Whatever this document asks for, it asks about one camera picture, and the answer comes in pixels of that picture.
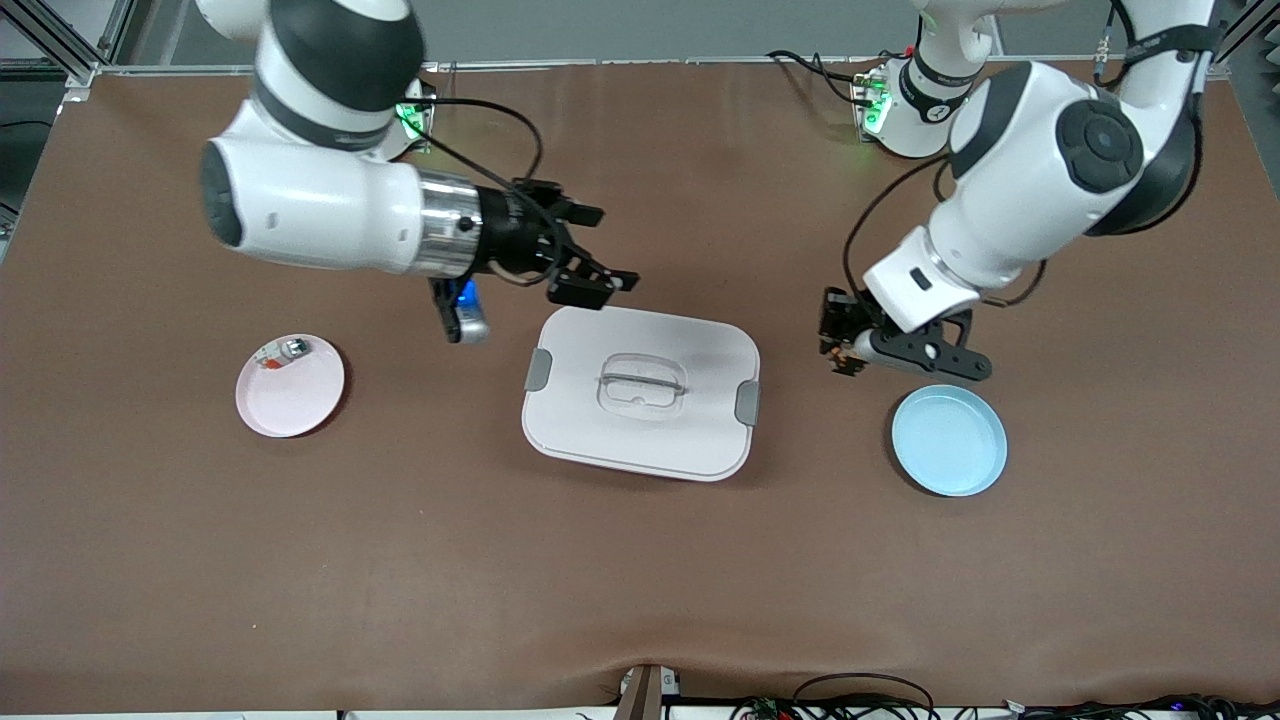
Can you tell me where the white lidded storage box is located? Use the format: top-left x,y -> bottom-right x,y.
521,303 -> 762,483

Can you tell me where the light blue round plate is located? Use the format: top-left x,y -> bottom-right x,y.
891,385 -> 1008,498

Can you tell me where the pink round plate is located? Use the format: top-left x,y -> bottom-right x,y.
235,334 -> 346,439

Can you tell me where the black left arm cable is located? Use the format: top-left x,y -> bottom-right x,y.
843,155 -> 961,301

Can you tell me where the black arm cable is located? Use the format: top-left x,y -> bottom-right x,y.
843,155 -> 961,301
400,95 -> 549,281

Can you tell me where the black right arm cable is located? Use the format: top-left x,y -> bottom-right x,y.
400,95 -> 549,281

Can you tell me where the black base power cable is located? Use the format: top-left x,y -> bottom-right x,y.
765,48 -> 881,106

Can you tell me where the black looped cable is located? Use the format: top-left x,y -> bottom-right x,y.
790,672 -> 936,720

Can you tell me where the brown camera mount post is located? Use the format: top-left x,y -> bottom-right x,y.
612,663 -> 683,720

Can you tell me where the black cable bundle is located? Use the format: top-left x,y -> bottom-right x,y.
1000,693 -> 1280,720

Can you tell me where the aluminium frame profile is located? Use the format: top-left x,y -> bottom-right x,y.
0,0 -> 136,91
1215,0 -> 1280,81

